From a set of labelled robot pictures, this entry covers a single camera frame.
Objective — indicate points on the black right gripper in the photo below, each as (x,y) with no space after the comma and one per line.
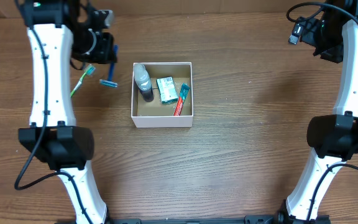
(333,53)

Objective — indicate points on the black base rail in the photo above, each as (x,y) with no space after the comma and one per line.
(249,219)

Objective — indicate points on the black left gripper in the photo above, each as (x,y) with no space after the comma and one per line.
(102,52)

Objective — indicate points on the green white toothbrush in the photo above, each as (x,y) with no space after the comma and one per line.
(88,71)

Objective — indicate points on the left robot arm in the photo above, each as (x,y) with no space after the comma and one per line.
(60,32)

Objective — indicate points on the green white soap box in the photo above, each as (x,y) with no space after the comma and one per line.
(167,90)

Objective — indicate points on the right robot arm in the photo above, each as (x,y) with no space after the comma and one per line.
(333,139)

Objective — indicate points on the clear bottle with black cap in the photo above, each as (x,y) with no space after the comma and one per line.
(143,81)

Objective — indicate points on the Colgate toothpaste tube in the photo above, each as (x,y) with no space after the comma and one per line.
(181,99)

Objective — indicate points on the blue disposable razor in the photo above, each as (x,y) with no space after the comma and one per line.
(109,81)

